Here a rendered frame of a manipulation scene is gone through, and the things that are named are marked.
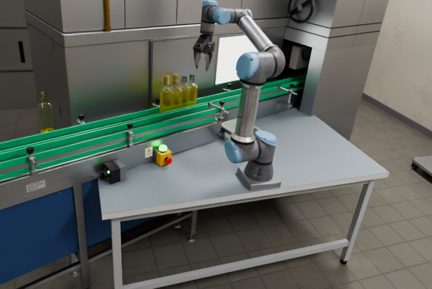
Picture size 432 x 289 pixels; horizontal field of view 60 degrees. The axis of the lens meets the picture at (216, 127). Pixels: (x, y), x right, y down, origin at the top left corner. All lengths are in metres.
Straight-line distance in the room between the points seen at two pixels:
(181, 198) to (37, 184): 0.64
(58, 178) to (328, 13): 1.92
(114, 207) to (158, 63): 0.87
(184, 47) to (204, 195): 0.90
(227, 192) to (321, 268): 1.06
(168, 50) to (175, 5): 0.25
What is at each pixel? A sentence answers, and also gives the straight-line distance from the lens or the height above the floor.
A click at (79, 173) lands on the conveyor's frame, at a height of 0.82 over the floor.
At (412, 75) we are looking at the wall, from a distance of 5.23.
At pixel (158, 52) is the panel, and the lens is 2.16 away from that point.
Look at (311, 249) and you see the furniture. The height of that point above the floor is 0.20.
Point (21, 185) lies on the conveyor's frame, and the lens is 1.80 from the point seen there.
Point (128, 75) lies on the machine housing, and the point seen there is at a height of 1.14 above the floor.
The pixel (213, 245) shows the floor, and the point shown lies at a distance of 2.66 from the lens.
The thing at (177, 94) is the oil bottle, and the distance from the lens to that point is 2.12.
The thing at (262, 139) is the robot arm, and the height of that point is 1.01.
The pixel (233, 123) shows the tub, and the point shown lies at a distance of 2.37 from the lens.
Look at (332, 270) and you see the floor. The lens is 2.71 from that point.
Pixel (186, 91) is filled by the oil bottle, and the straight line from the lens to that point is 2.16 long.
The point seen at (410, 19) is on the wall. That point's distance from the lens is 5.31.
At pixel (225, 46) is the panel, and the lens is 2.46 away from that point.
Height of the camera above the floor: 1.84
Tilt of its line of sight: 26 degrees down
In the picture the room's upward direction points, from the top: 6 degrees clockwise
